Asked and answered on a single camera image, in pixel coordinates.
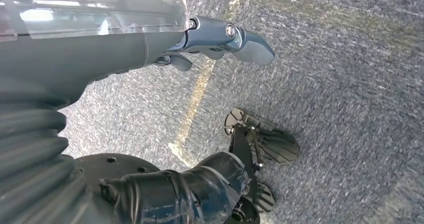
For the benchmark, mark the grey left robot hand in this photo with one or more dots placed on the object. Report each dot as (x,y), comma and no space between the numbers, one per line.
(82,53)

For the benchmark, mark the black round hip plate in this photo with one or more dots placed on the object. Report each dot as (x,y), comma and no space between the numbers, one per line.
(112,167)

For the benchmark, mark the black robot leg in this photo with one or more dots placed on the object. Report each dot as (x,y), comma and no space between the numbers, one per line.
(165,196)

